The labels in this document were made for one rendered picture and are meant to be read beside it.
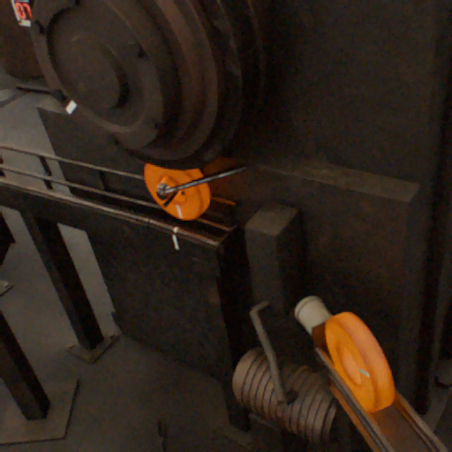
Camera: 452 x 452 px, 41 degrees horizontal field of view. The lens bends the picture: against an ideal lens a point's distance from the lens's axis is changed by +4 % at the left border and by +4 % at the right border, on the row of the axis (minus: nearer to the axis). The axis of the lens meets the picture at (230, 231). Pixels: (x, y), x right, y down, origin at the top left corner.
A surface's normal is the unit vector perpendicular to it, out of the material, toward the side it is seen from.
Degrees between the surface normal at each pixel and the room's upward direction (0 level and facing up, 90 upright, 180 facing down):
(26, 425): 0
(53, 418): 0
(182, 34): 70
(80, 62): 90
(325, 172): 0
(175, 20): 63
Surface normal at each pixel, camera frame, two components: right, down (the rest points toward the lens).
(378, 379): 0.26, 0.10
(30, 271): -0.13, -0.76
